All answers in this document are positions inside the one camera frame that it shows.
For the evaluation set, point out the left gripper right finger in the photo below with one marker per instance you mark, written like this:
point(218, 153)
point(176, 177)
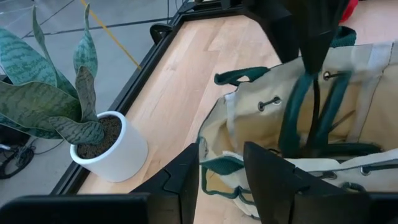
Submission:
point(280, 193)

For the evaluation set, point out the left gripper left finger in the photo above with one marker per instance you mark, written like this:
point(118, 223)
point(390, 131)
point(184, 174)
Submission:
point(174, 202)

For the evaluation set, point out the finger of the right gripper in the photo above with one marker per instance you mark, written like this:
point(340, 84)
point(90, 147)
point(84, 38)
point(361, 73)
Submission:
point(320, 31)
point(280, 28)

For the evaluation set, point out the red and black gardening glove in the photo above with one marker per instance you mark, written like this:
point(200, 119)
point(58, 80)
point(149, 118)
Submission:
point(349, 9)

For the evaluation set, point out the canvas gardening bag green trim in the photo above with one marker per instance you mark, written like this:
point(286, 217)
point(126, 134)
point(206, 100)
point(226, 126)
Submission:
point(248, 130)

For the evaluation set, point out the snake plant in white pot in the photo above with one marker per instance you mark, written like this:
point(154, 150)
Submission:
point(121, 161)

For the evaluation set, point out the black table frame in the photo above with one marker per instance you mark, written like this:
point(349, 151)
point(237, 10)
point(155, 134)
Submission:
point(133, 90)

